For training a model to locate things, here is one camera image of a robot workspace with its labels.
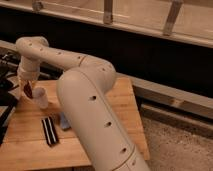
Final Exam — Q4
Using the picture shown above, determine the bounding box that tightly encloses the black cables and equipment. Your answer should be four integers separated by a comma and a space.
0, 49, 24, 146

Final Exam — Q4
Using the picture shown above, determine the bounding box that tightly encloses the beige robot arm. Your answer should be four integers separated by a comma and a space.
15, 36, 150, 171

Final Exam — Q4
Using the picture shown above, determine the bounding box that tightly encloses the black white striped block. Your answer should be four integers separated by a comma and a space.
42, 117, 59, 146

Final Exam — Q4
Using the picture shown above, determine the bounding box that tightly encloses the blue sponge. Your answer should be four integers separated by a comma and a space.
60, 112, 71, 130

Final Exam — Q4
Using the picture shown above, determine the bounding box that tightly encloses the red pepper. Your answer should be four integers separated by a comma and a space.
23, 82, 33, 99

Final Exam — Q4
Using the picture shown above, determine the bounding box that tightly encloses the white ceramic cup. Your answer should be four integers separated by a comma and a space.
32, 87, 48, 109

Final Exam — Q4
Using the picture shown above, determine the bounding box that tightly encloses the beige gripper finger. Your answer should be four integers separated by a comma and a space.
19, 81, 26, 97
30, 81, 37, 92

